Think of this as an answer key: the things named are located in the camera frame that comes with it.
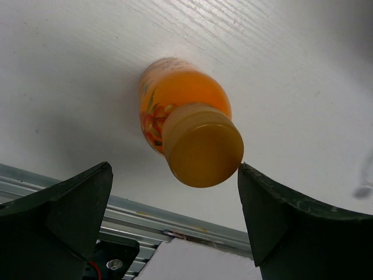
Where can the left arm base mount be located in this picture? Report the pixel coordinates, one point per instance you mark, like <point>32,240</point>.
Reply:
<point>111,260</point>

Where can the aluminium table frame rail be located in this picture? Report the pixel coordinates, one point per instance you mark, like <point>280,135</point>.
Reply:
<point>147,225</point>

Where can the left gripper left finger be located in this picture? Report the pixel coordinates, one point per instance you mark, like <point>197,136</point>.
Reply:
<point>51,234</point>

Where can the orange juice bottle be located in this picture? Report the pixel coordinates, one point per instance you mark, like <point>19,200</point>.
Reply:
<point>185,115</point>

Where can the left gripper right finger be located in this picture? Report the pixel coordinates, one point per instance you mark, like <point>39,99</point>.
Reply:
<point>294,236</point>

